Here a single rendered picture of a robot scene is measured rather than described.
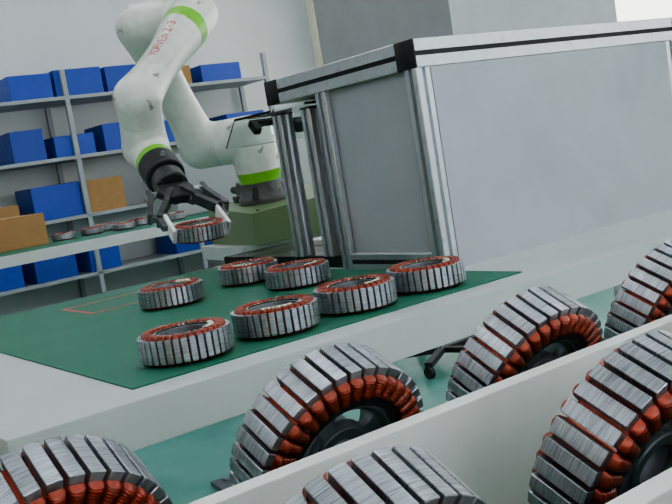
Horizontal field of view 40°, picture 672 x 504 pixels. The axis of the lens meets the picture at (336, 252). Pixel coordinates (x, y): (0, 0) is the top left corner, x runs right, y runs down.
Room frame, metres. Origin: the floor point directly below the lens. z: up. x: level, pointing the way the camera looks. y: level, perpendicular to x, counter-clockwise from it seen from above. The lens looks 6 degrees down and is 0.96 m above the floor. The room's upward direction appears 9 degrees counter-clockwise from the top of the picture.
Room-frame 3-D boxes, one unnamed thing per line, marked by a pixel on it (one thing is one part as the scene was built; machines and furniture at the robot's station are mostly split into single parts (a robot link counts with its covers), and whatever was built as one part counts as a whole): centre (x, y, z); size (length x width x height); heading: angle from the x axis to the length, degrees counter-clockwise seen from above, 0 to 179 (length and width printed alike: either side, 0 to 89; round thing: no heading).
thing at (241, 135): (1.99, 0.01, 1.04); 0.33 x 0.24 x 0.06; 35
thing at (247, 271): (1.73, 0.17, 0.77); 0.11 x 0.11 x 0.04
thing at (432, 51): (1.84, -0.32, 1.09); 0.68 x 0.44 x 0.05; 125
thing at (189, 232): (1.94, 0.27, 0.85); 0.11 x 0.11 x 0.04
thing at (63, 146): (8.14, 2.16, 1.37); 0.42 x 0.36 x 0.18; 37
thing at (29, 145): (7.91, 2.48, 1.41); 0.42 x 0.28 x 0.26; 37
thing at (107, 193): (8.26, 2.01, 0.92); 0.40 x 0.36 x 0.28; 35
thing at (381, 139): (1.58, -0.10, 0.91); 0.28 x 0.03 x 0.32; 35
